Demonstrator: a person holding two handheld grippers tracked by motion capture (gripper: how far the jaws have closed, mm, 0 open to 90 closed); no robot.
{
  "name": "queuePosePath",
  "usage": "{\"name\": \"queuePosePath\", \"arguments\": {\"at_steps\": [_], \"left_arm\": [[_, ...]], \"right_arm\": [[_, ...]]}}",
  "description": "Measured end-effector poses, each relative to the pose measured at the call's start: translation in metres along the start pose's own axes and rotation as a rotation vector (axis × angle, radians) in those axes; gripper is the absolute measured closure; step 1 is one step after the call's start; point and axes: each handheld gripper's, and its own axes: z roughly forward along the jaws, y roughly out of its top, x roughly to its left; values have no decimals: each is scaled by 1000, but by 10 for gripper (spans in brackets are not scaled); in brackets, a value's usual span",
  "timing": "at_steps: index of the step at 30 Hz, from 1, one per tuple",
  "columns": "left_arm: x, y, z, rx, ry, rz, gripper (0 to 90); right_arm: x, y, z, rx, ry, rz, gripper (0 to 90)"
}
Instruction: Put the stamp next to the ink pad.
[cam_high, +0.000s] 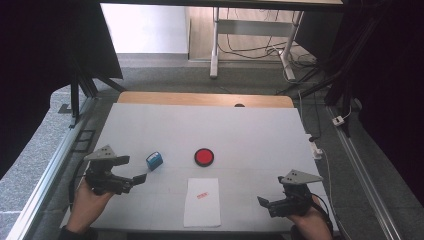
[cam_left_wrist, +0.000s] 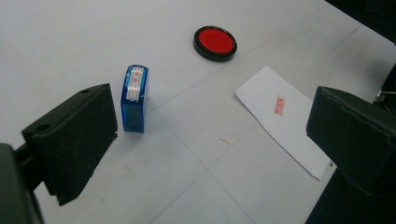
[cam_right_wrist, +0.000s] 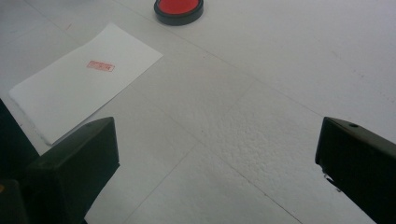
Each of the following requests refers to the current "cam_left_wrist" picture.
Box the blue stamp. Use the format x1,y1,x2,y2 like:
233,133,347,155
120,64,149,133

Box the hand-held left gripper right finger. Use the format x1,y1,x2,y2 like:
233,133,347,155
306,86,396,200

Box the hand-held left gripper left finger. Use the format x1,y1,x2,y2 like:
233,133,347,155
21,83,119,207

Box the round red ink pad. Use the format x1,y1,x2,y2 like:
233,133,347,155
192,25,238,63

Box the white paper sheet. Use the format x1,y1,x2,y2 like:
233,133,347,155
234,65,333,181

